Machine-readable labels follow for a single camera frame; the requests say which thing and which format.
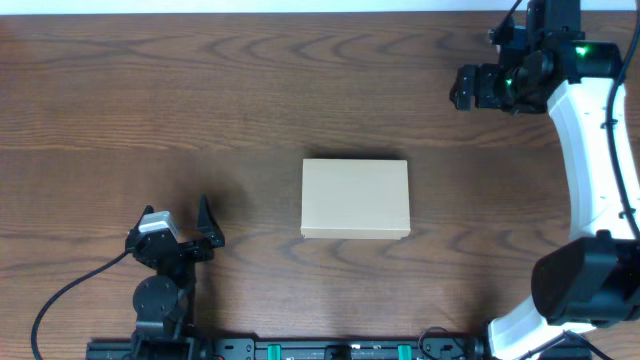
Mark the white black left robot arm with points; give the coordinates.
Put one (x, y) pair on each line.
(165, 302)

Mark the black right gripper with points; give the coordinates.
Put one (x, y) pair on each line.
(463, 88)

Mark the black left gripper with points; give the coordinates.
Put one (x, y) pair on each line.
(185, 245)

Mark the cardboard box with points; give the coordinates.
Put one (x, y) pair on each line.
(361, 199)

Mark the black rail with mounts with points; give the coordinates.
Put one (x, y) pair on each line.
(440, 347)

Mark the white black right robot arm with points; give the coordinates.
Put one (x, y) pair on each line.
(591, 282)

